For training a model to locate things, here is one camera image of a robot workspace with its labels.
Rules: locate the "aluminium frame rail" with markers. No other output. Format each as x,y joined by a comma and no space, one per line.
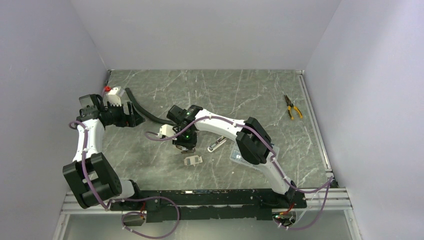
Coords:
153,200
321,146

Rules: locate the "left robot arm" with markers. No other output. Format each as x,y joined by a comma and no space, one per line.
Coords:
90,176

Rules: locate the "orange handled pliers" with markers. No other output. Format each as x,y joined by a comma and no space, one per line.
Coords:
290,107

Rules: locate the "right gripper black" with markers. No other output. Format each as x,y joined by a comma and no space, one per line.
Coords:
188,145

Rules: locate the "aluminium frame rail right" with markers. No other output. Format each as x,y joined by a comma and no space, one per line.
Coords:
321,146

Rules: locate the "aluminium frame rail front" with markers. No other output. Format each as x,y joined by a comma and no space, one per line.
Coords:
153,200

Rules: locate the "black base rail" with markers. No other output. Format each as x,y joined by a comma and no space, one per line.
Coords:
171,212

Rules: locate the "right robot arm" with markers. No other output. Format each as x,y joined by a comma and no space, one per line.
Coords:
253,142

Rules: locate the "brown stapler base part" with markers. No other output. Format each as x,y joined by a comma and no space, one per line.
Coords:
188,151

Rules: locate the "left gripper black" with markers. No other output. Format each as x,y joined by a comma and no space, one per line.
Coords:
132,119

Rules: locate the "white staple box tray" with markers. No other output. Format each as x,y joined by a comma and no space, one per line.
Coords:
192,160

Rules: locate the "clear plastic screw organizer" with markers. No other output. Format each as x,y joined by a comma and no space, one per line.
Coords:
252,155

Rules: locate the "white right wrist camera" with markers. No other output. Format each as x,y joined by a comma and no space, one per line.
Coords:
166,131

